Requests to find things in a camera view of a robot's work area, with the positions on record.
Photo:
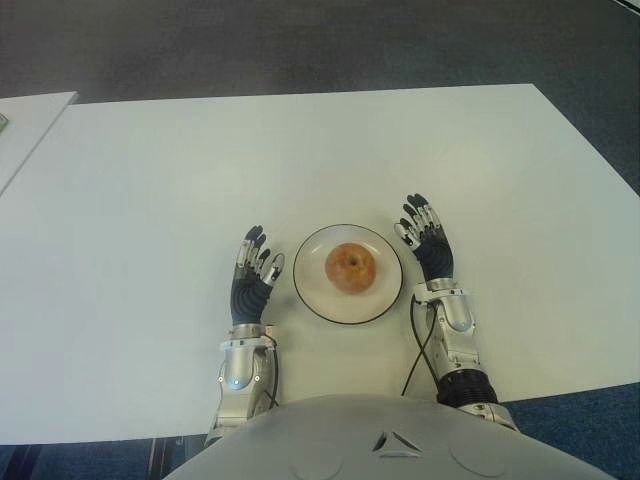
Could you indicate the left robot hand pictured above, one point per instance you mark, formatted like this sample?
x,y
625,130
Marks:
x,y
247,300

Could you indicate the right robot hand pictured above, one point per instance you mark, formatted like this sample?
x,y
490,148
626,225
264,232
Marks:
x,y
435,255

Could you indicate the red yellow apple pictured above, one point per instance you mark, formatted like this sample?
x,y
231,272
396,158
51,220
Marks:
x,y
350,275

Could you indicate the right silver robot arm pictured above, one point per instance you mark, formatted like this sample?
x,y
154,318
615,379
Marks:
x,y
457,310

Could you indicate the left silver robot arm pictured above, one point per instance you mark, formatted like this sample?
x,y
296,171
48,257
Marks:
x,y
240,360

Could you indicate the white plate with black rim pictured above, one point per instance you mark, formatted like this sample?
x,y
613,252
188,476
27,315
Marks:
x,y
310,280

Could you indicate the grey robot torso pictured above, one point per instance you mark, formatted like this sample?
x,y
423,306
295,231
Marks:
x,y
375,450

